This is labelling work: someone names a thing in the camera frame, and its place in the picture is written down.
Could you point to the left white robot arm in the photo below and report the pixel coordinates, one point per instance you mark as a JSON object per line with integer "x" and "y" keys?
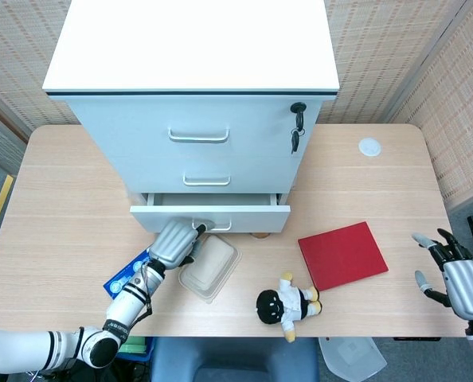
{"x": 121, "y": 310}

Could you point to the black key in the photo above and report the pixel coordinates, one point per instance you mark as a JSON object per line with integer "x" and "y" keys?
{"x": 295, "y": 141}
{"x": 298, "y": 113}

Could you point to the black-haired plush doll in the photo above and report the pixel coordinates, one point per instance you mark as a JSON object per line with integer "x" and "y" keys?
{"x": 288, "y": 304}

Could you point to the white drawer cabinet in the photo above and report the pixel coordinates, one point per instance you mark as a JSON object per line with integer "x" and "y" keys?
{"x": 188, "y": 40}

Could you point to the white top drawer with keys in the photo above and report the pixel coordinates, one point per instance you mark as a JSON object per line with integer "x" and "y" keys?
{"x": 133, "y": 119}

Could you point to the translucent white plastic cover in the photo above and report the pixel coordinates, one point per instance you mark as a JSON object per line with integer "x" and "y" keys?
{"x": 352, "y": 356}

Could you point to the white round desk grommet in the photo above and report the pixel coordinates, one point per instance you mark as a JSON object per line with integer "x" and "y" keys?
{"x": 370, "y": 146}

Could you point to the clear plastic food container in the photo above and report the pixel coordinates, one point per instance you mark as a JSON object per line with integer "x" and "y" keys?
{"x": 214, "y": 266}

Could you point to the blue toothpaste box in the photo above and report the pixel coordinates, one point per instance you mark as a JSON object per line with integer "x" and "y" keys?
{"x": 119, "y": 280}

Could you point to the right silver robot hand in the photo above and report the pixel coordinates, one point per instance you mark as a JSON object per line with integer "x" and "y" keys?
{"x": 469, "y": 290}

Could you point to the shallow white cabinet drawer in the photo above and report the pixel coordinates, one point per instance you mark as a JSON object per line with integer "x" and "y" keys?
{"x": 260, "y": 219}

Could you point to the medium white cabinet drawer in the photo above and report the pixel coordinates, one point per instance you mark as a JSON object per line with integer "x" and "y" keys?
{"x": 260, "y": 175}

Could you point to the red notebook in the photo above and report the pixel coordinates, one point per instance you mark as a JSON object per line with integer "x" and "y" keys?
{"x": 342, "y": 256}

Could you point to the green plastic object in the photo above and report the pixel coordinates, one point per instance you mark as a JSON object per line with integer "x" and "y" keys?
{"x": 137, "y": 345}

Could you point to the round brown bun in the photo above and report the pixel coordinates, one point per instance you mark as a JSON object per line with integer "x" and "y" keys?
{"x": 261, "y": 235}

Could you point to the blue chair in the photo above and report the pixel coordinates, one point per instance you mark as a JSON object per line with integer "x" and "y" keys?
{"x": 236, "y": 358}

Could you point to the black desk control panel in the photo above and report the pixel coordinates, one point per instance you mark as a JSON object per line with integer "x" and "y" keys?
{"x": 415, "y": 339}

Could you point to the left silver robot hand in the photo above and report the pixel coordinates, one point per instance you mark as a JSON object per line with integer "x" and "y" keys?
{"x": 173, "y": 244}

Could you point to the black backpack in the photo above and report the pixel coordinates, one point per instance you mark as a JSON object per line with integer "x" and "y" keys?
{"x": 133, "y": 370}

